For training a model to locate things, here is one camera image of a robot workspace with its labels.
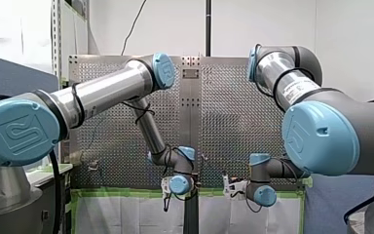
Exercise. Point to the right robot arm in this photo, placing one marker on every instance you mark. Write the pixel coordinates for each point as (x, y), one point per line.
(331, 136)

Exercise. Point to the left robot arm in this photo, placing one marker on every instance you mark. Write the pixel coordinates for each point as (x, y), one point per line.
(110, 87)

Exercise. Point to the connector holder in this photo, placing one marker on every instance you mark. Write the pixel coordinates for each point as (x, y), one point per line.
(93, 165)

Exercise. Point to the black upright pole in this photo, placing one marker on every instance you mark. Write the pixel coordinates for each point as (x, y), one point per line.
(208, 26)

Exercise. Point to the grey board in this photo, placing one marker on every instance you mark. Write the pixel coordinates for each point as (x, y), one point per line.
(334, 204)

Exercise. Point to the dark cabinet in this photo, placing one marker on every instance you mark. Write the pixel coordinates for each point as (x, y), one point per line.
(50, 208)

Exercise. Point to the metal shelving rack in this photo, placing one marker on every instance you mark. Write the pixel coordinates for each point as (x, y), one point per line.
(68, 35)

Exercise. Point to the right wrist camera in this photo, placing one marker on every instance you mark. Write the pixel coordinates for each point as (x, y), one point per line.
(237, 188)

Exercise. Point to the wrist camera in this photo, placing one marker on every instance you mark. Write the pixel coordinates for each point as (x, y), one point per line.
(166, 185)
(237, 188)

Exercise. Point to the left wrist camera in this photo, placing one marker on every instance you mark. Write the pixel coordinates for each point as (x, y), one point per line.
(166, 185)

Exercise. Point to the metal post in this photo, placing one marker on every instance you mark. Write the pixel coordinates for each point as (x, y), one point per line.
(204, 158)

